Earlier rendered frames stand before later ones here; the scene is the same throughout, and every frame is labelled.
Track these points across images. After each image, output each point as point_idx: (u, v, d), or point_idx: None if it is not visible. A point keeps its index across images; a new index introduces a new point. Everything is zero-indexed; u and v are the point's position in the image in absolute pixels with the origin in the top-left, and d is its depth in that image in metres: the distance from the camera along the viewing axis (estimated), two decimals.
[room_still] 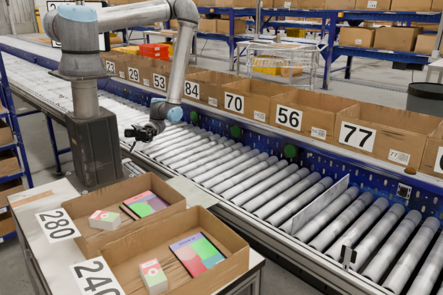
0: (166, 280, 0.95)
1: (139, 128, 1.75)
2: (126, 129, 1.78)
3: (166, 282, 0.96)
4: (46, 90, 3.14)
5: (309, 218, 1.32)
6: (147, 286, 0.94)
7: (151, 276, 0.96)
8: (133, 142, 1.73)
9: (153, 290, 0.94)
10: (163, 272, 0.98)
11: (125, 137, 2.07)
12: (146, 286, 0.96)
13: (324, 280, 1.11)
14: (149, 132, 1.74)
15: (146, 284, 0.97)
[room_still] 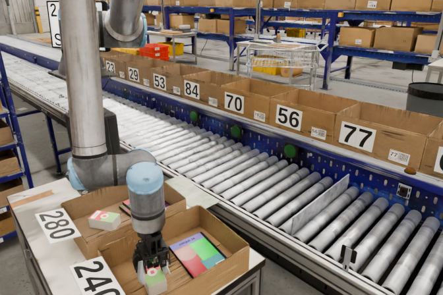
0: (165, 280, 0.95)
1: (142, 258, 0.93)
2: (137, 234, 1.00)
3: (165, 282, 0.96)
4: (46, 90, 3.14)
5: (309, 218, 1.32)
6: (147, 286, 0.94)
7: (150, 276, 0.96)
8: None
9: (152, 290, 0.94)
10: (162, 272, 0.98)
11: (125, 137, 2.07)
12: (146, 286, 0.96)
13: (324, 280, 1.11)
14: (148, 268, 0.89)
15: (145, 284, 0.97)
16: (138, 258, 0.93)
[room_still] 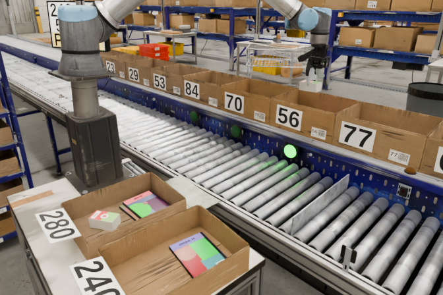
0: (321, 82, 1.70)
1: (311, 66, 1.66)
2: (298, 60, 1.71)
3: (321, 83, 1.70)
4: (46, 90, 3.14)
5: (309, 218, 1.32)
6: (314, 85, 1.67)
7: (312, 82, 1.69)
8: None
9: (317, 86, 1.67)
10: (316, 81, 1.72)
11: (125, 137, 2.07)
12: (311, 87, 1.69)
13: (324, 280, 1.11)
14: (322, 66, 1.62)
15: (310, 87, 1.69)
16: (310, 66, 1.65)
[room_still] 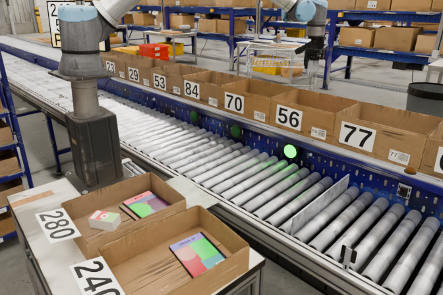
0: None
1: (308, 59, 1.68)
2: (296, 53, 1.73)
3: None
4: (46, 90, 3.14)
5: (309, 218, 1.32)
6: None
7: None
8: None
9: None
10: None
11: (125, 137, 2.07)
12: None
13: (324, 280, 1.11)
14: (318, 58, 1.64)
15: None
16: (308, 59, 1.67)
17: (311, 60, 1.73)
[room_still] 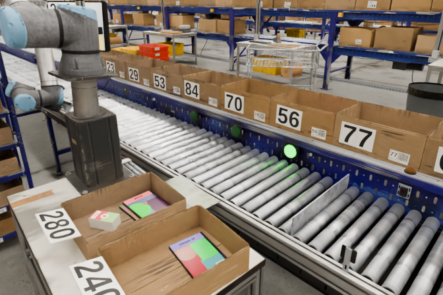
0: None
1: None
2: None
3: None
4: None
5: (309, 218, 1.32)
6: None
7: None
8: (66, 101, 1.98)
9: None
10: None
11: (125, 137, 2.07)
12: None
13: (324, 280, 1.11)
14: None
15: None
16: None
17: (66, 101, 1.95)
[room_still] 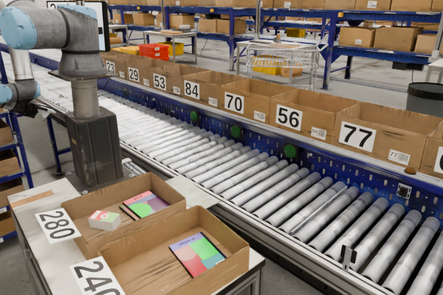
0: None
1: None
2: None
3: None
4: (46, 90, 3.14)
5: None
6: None
7: None
8: (43, 107, 1.88)
9: None
10: None
11: (125, 137, 2.07)
12: None
13: (324, 280, 1.11)
14: None
15: None
16: None
17: (41, 107, 1.85)
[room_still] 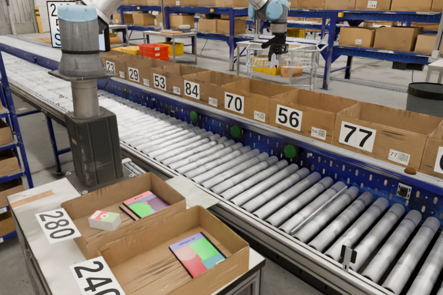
0: None
1: (273, 53, 1.86)
2: (262, 47, 1.91)
3: None
4: (46, 90, 3.14)
5: None
6: None
7: None
8: None
9: None
10: None
11: (125, 137, 2.07)
12: None
13: (324, 280, 1.11)
14: (281, 52, 1.83)
15: None
16: (271, 53, 1.85)
17: None
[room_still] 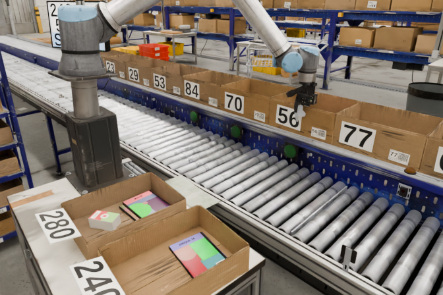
0: None
1: (299, 103, 1.67)
2: (287, 95, 1.72)
3: None
4: (46, 90, 3.14)
5: None
6: None
7: None
8: None
9: None
10: None
11: (125, 137, 2.07)
12: None
13: (324, 280, 1.11)
14: (309, 103, 1.63)
15: None
16: (298, 103, 1.66)
17: None
